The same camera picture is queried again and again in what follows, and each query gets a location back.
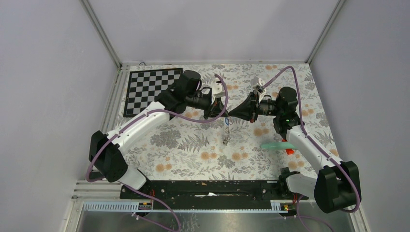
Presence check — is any black white checkerboard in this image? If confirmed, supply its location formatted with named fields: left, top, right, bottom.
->
left=123, top=68, right=183, bottom=117

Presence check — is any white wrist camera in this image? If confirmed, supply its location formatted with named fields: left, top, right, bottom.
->
left=250, top=77, right=266, bottom=102
left=210, top=81, right=225, bottom=101

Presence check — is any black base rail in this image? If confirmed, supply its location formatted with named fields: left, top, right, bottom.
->
left=119, top=180, right=300, bottom=210

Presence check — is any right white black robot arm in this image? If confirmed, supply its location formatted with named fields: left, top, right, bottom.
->
left=229, top=87, right=361, bottom=213

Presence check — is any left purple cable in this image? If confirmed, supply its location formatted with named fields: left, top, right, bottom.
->
left=85, top=73, right=229, bottom=232

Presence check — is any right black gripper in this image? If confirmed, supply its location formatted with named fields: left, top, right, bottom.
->
left=229, top=90, right=282, bottom=124

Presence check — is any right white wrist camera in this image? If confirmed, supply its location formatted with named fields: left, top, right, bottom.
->
left=250, top=77, right=266, bottom=102

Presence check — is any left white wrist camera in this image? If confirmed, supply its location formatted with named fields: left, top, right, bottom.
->
left=210, top=81, right=225, bottom=101

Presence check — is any purple cable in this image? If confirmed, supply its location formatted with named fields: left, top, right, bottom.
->
left=85, top=73, right=229, bottom=232
left=258, top=65, right=362, bottom=232

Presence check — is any teal cylindrical tool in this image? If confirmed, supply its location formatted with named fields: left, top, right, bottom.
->
left=260, top=142, right=296, bottom=150

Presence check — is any orange plastic piece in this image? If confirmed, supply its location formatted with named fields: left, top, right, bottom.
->
left=282, top=139, right=294, bottom=155

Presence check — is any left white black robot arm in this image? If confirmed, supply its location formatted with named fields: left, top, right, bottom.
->
left=86, top=70, right=229, bottom=199

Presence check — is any slotted cable duct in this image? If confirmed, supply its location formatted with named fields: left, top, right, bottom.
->
left=83, top=199, right=291, bottom=213

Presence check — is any floral table mat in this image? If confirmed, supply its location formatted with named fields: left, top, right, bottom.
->
left=124, top=64, right=338, bottom=180

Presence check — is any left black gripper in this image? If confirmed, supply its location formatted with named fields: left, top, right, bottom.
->
left=186, top=92, right=229, bottom=120

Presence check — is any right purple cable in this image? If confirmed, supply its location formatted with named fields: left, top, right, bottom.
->
left=258, top=65, right=362, bottom=232

